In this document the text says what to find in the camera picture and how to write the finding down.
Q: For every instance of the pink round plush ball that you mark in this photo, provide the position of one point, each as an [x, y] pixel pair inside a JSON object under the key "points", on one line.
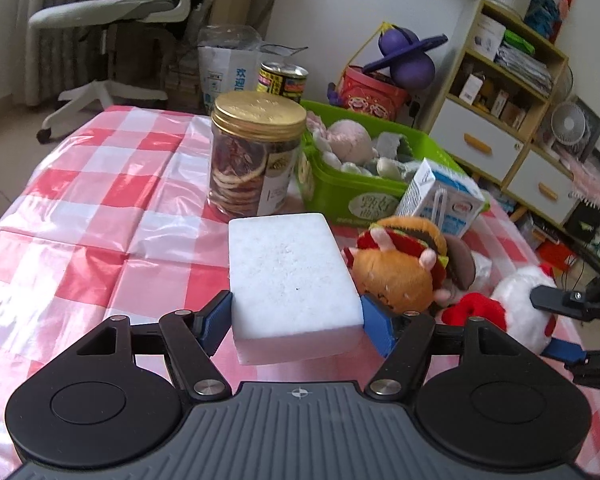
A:
{"points": [[350, 141]]}

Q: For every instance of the hamburger plush toy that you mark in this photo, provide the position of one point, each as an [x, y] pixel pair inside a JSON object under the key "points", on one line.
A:
{"points": [[408, 264]]}

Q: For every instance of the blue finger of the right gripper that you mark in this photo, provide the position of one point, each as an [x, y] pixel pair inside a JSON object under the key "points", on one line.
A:
{"points": [[566, 352]]}

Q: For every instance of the yellow black tin can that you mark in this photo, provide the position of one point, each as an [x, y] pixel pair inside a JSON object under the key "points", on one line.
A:
{"points": [[282, 79]]}

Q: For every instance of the red white plush toy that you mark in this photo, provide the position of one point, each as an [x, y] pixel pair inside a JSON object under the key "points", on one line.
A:
{"points": [[510, 308]]}

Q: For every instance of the green plastic storage bin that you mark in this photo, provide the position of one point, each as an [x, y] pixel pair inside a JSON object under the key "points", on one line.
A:
{"points": [[351, 199]]}

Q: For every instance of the red white checkered tablecloth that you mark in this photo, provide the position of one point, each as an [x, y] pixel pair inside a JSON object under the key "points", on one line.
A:
{"points": [[110, 239]]}

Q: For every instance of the white desk fan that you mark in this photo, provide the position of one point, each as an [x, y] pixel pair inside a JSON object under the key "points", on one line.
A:
{"points": [[568, 123]]}

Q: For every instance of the wooden white shelf cabinet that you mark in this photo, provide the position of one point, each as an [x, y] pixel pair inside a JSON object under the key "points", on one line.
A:
{"points": [[491, 118]]}

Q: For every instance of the white blue cardboard box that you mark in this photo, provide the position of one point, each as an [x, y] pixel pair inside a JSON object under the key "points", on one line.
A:
{"points": [[230, 57]]}

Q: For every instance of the white blue milk carton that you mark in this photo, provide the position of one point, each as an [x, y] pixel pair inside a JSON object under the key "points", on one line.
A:
{"points": [[447, 198]]}

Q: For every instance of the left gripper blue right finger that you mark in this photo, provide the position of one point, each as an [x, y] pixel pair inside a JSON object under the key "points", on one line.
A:
{"points": [[379, 325]]}

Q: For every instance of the grey white office chair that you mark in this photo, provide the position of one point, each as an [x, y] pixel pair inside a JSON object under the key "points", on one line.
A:
{"points": [[101, 15]]}

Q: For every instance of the gold lid snack jar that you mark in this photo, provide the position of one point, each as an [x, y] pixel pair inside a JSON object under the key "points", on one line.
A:
{"points": [[256, 139]]}

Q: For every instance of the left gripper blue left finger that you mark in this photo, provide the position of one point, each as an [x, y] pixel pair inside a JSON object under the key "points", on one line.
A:
{"points": [[213, 321]]}

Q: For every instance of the purple balance ball toy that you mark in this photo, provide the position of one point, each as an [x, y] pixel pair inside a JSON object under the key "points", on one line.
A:
{"points": [[406, 57]]}

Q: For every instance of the white foam sponge block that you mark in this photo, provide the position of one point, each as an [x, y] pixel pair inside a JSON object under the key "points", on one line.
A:
{"points": [[293, 295]]}

